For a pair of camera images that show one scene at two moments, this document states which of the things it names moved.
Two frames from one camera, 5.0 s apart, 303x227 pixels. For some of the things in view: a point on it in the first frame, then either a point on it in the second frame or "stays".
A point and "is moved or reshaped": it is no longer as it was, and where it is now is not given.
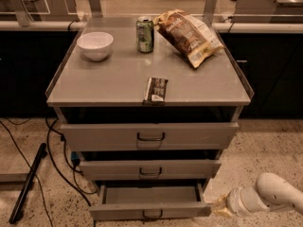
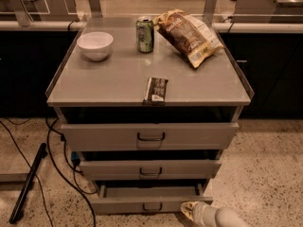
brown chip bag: x=188 y=35 stays
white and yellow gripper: x=234 y=201 → x=200 y=212
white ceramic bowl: x=95 y=45 stays
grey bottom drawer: x=151 y=203 is moved or reshaped
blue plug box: x=75 y=158 stays
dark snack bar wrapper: x=155 y=90 stays
